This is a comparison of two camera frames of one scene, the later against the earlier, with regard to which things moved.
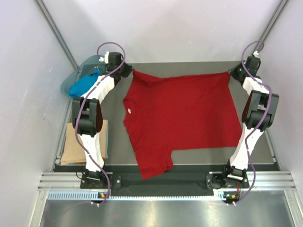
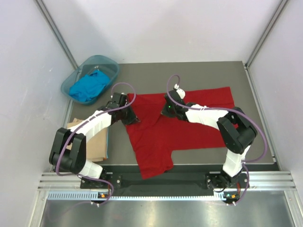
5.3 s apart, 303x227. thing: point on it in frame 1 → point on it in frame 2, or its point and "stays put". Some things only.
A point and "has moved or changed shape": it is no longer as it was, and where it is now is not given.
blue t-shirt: [84, 83] stays put
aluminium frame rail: [274, 181] stays put
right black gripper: [233, 71] → [164, 111]
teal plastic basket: [89, 65] stays put
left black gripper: [128, 69] → [132, 118]
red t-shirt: [162, 114] has moved or changed shape
